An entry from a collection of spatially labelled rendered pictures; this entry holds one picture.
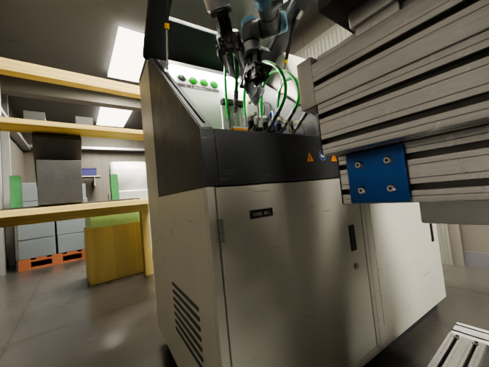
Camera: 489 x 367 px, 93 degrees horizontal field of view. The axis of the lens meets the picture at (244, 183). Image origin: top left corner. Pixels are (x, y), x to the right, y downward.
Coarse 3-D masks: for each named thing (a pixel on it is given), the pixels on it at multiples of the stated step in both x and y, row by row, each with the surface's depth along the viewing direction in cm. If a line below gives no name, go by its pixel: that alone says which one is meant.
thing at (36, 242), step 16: (32, 192) 340; (32, 224) 337; (48, 224) 347; (64, 224) 358; (80, 224) 370; (32, 240) 335; (48, 240) 345; (64, 240) 356; (80, 240) 368; (32, 256) 334; (48, 256) 348; (64, 256) 398
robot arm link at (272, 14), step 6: (258, 0) 79; (264, 0) 78; (276, 0) 80; (282, 0) 81; (258, 6) 81; (264, 6) 81; (270, 6) 81; (276, 6) 82; (258, 12) 85; (264, 12) 84; (270, 12) 84; (276, 12) 86; (264, 18) 87; (270, 18) 87
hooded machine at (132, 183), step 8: (112, 168) 336; (120, 168) 341; (128, 168) 347; (136, 168) 352; (144, 168) 358; (120, 176) 336; (128, 176) 342; (136, 176) 347; (144, 176) 353; (120, 184) 332; (128, 184) 337; (136, 184) 342; (144, 184) 348; (120, 192) 322; (128, 192) 328; (136, 192) 333; (144, 192) 339
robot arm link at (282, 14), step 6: (282, 12) 90; (276, 18) 88; (282, 18) 90; (258, 24) 94; (264, 24) 90; (270, 24) 90; (276, 24) 90; (282, 24) 92; (264, 30) 94; (270, 30) 93; (276, 30) 93; (282, 30) 94; (264, 36) 96; (270, 36) 97
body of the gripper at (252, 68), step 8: (256, 48) 93; (248, 56) 97; (256, 56) 93; (256, 64) 94; (264, 64) 95; (248, 72) 97; (256, 72) 93; (264, 72) 94; (248, 80) 97; (256, 80) 98; (264, 80) 97
